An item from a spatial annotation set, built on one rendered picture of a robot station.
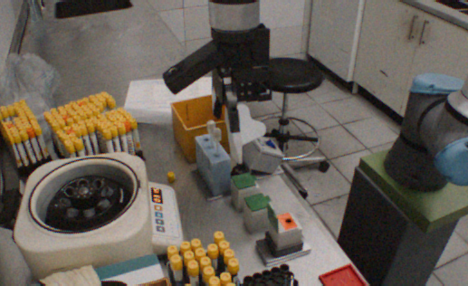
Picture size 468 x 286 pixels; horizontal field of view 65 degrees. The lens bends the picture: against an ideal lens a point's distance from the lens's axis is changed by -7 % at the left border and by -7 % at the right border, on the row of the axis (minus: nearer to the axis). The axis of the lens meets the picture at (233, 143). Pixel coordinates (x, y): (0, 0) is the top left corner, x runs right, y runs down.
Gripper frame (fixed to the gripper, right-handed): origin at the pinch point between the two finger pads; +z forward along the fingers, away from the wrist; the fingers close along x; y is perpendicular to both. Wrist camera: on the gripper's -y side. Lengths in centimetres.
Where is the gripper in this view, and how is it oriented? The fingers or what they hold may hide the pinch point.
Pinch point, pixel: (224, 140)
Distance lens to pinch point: 68.8
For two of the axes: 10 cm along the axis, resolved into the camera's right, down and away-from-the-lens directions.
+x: -2.6, -5.3, 8.1
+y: 9.7, -1.5, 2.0
